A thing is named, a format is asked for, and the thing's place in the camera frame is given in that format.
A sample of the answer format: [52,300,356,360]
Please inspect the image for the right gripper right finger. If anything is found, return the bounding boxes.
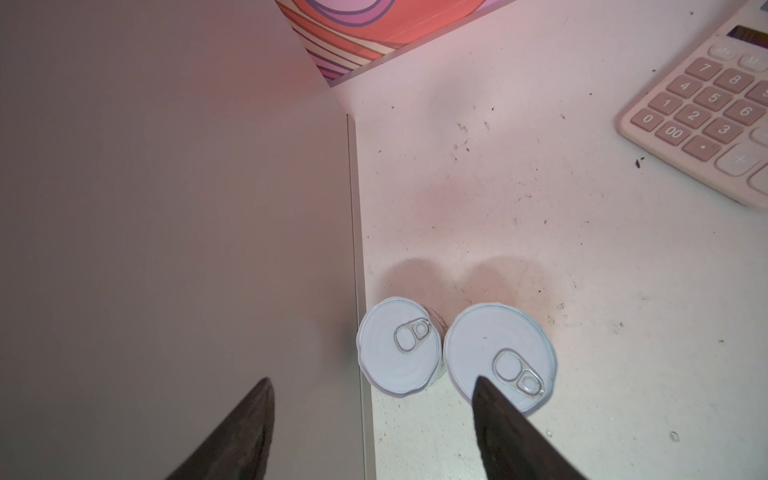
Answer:
[471,376,585,480]

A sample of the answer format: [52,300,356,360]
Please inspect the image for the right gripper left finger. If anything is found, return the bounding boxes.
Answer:
[168,377,275,480]

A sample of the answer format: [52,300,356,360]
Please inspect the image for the yellow label can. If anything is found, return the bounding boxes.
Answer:
[443,303,558,415]

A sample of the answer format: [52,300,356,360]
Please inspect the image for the pull-tab can beside cabinet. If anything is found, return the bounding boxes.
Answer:
[356,296,448,398]

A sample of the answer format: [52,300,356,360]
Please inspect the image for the pink calculator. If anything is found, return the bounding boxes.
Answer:
[617,0,767,208]

